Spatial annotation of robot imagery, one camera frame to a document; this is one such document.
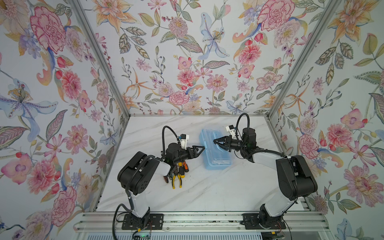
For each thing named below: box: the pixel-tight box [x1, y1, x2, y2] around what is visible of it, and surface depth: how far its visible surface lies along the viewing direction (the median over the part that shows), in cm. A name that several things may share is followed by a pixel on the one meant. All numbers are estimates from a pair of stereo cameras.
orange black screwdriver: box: [183, 160, 189, 173], surface depth 93 cm
